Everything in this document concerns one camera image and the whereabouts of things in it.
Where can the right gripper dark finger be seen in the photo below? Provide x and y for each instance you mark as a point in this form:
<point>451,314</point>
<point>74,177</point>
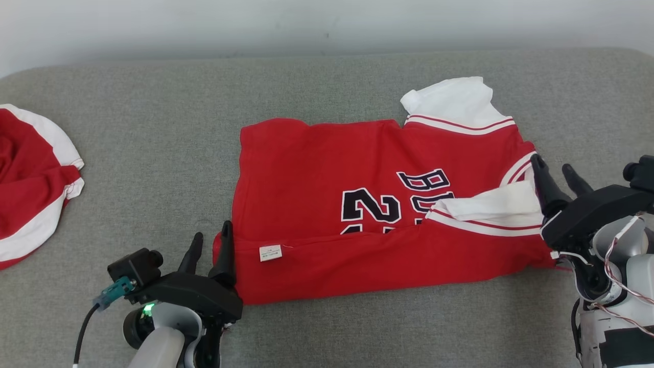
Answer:
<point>575,181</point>
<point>549,194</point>

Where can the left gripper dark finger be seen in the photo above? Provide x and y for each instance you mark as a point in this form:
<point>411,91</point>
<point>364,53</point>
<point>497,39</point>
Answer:
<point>225,260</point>
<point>191,258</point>

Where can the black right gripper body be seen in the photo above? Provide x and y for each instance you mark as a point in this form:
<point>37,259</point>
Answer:
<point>587,212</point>

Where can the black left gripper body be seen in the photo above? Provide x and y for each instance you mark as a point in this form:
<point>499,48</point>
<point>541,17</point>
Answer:
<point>199,294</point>

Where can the red jersey with number print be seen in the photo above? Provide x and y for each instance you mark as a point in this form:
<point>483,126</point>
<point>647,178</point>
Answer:
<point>306,179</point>

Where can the red shorts with white stripes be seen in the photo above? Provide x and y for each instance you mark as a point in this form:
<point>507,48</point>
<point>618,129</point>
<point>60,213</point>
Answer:
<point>25,179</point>

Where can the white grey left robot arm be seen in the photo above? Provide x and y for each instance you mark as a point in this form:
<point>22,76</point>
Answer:
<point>163,342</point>

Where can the grey fabric sofa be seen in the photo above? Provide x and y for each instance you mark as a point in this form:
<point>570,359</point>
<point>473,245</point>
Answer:
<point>153,179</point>

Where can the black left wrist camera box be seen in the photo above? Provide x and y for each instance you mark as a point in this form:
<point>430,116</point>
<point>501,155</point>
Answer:
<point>135,268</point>

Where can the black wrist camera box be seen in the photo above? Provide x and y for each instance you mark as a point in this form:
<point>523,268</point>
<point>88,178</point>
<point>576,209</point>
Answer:
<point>641,174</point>
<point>135,268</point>

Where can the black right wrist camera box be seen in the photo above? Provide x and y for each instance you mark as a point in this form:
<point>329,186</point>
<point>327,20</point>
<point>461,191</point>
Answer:
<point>641,174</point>

